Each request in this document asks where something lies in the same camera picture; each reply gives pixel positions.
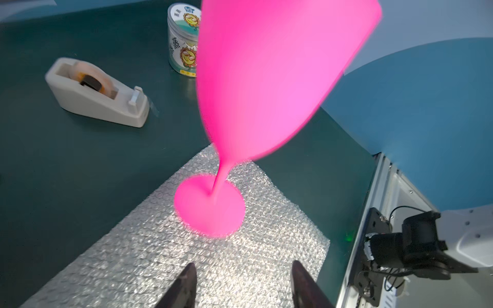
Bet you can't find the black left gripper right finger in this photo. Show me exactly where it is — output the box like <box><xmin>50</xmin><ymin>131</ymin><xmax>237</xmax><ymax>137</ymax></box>
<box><xmin>291</xmin><ymin>260</ymin><xmax>334</xmax><ymax>308</ymax></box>

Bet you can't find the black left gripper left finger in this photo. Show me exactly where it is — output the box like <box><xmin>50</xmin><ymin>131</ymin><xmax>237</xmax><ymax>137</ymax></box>
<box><xmin>155</xmin><ymin>263</ymin><xmax>197</xmax><ymax>308</ymax></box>

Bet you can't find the clear bubble wrap sheet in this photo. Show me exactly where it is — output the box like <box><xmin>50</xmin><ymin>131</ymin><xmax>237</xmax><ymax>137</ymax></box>
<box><xmin>24</xmin><ymin>146</ymin><xmax>330</xmax><ymax>307</ymax></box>

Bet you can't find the pink plastic wine glass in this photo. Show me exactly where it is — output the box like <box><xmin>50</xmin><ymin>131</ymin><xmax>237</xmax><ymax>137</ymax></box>
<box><xmin>174</xmin><ymin>1</ymin><xmax>382</xmax><ymax>237</ymax></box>

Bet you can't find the white tape dispenser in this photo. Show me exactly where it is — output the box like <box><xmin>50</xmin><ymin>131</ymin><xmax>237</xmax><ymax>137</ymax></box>
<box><xmin>45</xmin><ymin>58</ymin><xmax>150</xmax><ymax>128</ymax></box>

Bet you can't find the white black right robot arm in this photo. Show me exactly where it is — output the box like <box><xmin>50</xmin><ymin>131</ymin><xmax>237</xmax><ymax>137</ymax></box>
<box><xmin>363</xmin><ymin>205</ymin><xmax>492</xmax><ymax>280</ymax></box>

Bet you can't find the green labelled round tin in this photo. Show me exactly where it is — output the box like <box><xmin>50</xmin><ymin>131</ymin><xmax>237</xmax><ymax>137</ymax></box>
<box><xmin>167</xmin><ymin>3</ymin><xmax>202</xmax><ymax>78</ymax></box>

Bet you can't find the aluminium front rail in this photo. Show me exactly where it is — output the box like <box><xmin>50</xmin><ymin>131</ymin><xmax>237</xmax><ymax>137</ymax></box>
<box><xmin>335</xmin><ymin>153</ymin><xmax>437</xmax><ymax>307</ymax></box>

